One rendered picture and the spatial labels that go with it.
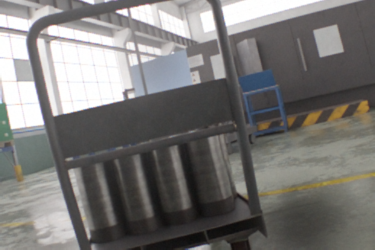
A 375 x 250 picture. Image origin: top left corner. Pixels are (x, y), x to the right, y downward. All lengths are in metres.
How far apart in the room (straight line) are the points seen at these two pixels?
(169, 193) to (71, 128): 0.38
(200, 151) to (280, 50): 6.28
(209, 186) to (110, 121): 0.40
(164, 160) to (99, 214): 0.28
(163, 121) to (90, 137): 0.21
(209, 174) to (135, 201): 0.26
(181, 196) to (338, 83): 6.28
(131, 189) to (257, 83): 5.20
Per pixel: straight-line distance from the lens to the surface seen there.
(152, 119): 1.06
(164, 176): 1.21
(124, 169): 1.21
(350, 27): 7.47
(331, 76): 7.31
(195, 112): 1.06
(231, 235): 1.22
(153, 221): 1.25
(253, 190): 1.14
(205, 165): 1.22
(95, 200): 1.23
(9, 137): 9.66
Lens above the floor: 0.59
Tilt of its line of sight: level
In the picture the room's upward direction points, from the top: 13 degrees counter-clockwise
